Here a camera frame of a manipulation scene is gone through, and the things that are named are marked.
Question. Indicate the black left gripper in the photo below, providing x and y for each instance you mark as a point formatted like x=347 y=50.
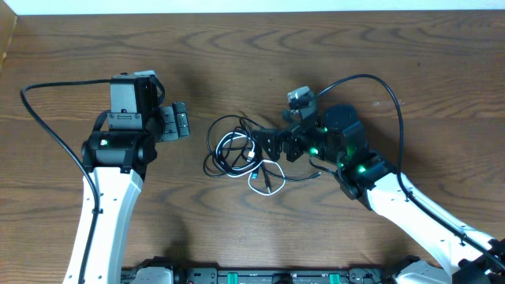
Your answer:
x=180 y=119

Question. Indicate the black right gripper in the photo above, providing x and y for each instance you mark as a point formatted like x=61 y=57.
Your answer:
x=287 y=139

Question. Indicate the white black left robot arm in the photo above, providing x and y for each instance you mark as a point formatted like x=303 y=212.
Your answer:
x=115 y=158

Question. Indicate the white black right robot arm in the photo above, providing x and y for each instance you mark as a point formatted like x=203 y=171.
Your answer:
x=464 y=254

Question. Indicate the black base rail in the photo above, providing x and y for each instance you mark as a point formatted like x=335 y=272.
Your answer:
x=160 y=270

